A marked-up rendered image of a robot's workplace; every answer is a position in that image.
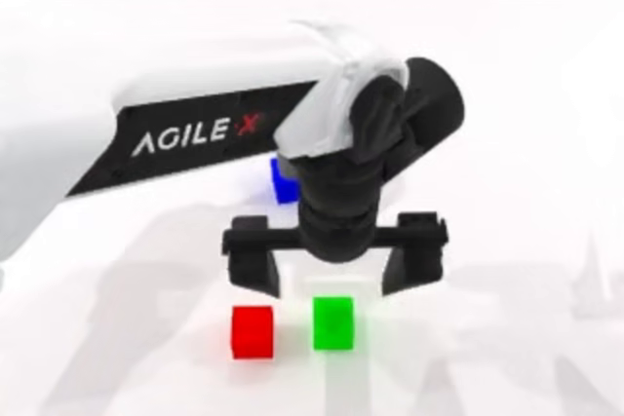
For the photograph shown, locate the red cube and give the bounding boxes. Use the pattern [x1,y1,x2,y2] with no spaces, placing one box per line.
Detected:
[231,305,275,360]

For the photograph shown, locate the blue cube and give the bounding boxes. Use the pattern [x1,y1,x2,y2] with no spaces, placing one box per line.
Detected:
[269,157,300,205]

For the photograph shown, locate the green cube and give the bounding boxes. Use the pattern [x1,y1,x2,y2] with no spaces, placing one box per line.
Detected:
[312,295,356,353]

